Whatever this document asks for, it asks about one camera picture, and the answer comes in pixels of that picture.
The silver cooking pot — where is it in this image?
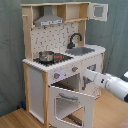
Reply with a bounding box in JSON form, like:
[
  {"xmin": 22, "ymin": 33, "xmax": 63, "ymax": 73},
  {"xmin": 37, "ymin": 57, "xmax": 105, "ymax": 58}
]
[{"xmin": 39, "ymin": 51, "xmax": 54, "ymax": 62}]

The grey sink basin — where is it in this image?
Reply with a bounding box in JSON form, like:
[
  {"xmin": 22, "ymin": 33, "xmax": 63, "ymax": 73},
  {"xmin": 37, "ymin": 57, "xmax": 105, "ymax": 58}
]
[{"xmin": 66, "ymin": 47, "xmax": 94, "ymax": 56}]

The grey cabinet door handle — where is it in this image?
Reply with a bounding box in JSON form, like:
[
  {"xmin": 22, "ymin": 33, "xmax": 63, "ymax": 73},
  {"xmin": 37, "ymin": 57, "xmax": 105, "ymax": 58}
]
[{"xmin": 82, "ymin": 76, "xmax": 86, "ymax": 90}]

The wooden toy kitchen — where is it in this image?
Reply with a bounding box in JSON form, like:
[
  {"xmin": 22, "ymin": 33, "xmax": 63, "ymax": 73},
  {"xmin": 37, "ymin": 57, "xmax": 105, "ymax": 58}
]
[{"xmin": 22, "ymin": 2, "xmax": 105, "ymax": 128}]

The black toy faucet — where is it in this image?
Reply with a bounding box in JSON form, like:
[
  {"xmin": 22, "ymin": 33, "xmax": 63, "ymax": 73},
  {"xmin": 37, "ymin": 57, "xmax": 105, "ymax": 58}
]
[{"xmin": 66, "ymin": 32, "xmax": 83, "ymax": 50}]

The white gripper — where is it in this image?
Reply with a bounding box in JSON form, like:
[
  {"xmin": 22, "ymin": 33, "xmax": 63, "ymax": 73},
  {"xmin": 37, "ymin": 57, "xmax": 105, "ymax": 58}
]
[{"xmin": 85, "ymin": 69, "xmax": 109, "ymax": 88}]

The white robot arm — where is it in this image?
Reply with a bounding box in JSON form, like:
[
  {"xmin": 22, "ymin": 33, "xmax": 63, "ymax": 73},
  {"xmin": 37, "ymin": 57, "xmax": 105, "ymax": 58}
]
[{"xmin": 85, "ymin": 69, "xmax": 128, "ymax": 103}]

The oven door with window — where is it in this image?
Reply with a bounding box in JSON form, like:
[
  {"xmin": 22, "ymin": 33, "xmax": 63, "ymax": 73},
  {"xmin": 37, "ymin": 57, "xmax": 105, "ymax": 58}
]
[{"xmin": 49, "ymin": 86, "xmax": 95, "ymax": 128}]

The grey ice dispenser panel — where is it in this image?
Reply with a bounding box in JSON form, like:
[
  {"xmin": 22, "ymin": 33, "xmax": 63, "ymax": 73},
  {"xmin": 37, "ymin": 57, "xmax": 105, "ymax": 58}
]
[{"xmin": 87, "ymin": 64, "xmax": 96, "ymax": 71}]

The grey range hood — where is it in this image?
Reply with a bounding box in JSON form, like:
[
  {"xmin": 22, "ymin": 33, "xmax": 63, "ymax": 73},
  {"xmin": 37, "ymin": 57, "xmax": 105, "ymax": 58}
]
[{"xmin": 35, "ymin": 5, "xmax": 64, "ymax": 27}]

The black stovetop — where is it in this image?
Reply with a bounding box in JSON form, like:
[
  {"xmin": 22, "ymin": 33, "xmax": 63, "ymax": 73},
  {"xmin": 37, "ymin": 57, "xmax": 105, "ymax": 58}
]
[{"xmin": 34, "ymin": 53, "xmax": 71, "ymax": 66}]

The right red stove knob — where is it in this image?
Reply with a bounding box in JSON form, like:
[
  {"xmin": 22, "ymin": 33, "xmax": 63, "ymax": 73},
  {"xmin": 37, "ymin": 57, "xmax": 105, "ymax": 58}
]
[{"xmin": 72, "ymin": 66, "xmax": 78, "ymax": 72}]

